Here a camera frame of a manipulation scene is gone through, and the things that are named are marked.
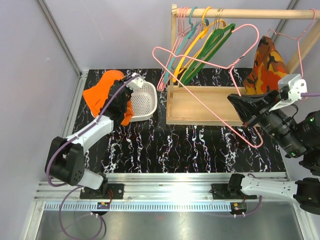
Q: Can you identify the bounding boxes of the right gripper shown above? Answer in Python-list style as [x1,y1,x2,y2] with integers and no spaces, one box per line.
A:
[227,88,307,157]

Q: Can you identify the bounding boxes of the pink wire hanger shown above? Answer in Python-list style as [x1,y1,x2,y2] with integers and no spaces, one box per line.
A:
[267,8,320,80]
[151,24,265,148]

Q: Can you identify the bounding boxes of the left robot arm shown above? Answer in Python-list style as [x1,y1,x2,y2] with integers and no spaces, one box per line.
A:
[44,70,144,199]

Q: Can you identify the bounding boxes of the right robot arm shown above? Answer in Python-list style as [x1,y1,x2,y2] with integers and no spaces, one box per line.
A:
[226,90,320,215]

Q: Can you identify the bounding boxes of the camouflage orange trousers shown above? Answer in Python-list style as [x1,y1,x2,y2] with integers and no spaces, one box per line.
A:
[243,36,289,95]

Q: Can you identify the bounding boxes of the green plastic hanger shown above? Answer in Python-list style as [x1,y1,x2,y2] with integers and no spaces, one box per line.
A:
[180,23,236,85]

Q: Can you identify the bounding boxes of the yellow plastic hanger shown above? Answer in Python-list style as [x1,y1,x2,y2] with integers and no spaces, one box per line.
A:
[172,5,227,83]

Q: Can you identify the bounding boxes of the teal plastic hanger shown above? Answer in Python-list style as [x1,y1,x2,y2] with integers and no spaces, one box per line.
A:
[163,6,208,82]

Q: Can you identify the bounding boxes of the white perforated plastic basket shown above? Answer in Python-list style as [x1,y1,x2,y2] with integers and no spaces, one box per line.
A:
[130,81,158,123]

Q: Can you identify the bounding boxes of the wooden clothes rack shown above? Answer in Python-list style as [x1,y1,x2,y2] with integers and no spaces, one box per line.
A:
[166,4,320,126]

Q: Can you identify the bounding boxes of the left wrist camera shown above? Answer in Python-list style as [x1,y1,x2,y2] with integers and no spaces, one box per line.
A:
[126,73,145,91]

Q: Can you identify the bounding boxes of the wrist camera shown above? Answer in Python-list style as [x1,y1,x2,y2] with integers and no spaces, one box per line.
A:
[269,73,308,112]
[126,73,145,91]

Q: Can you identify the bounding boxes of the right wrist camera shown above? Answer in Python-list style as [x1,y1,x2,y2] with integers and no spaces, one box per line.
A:
[269,73,308,112]

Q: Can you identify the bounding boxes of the aluminium corner frame post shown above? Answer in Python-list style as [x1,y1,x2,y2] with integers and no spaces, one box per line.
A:
[33,0,89,108]

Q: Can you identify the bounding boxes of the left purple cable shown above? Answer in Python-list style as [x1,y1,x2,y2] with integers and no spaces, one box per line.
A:
[46,74,140,238]

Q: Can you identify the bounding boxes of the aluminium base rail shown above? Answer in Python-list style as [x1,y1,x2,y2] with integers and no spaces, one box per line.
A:
[34,172,300,212]

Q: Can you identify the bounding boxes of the pink wire hangers bunch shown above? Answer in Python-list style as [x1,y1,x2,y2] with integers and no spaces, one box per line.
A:
[157,4,192,92]

